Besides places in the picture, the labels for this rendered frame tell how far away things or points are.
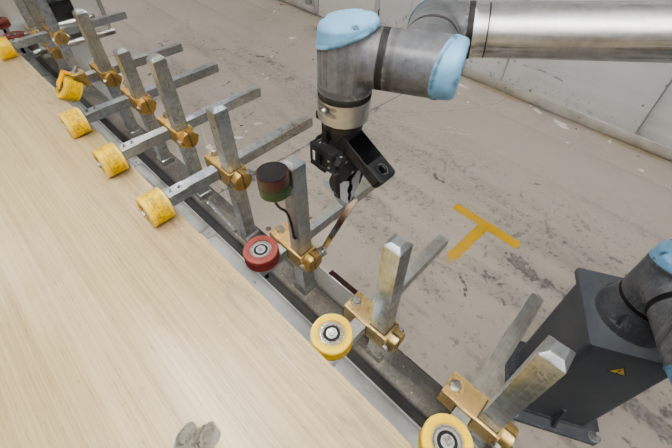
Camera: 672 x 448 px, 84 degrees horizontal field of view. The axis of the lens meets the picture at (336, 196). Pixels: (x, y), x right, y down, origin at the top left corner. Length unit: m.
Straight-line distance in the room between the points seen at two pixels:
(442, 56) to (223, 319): 0.60
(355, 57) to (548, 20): 0.30
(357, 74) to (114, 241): 0.69
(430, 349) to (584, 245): 1.06
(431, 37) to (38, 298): 0.88
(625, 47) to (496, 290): 1.45
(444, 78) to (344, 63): 0.14
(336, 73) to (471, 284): 1.54
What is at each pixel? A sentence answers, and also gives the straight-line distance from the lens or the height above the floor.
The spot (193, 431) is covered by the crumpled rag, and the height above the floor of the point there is 0.91.
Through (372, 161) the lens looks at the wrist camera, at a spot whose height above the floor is 1.16.
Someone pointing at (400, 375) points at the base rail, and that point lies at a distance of 0.95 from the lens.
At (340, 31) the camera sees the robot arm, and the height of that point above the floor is 1.38.
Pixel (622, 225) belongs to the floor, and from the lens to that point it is 2.61.
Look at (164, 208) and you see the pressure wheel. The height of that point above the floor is 0.96.
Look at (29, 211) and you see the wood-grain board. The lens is 1.20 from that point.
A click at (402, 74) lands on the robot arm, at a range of 0.56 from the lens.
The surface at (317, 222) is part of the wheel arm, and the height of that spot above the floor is 0.86.
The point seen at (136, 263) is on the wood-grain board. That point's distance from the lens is 0.94.
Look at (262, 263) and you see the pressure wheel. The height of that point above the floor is 0.91.
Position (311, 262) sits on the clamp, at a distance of 0.88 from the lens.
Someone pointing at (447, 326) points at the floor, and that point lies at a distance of 1.82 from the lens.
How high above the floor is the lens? 1.58
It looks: 45 degrees down
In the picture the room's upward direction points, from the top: straight up
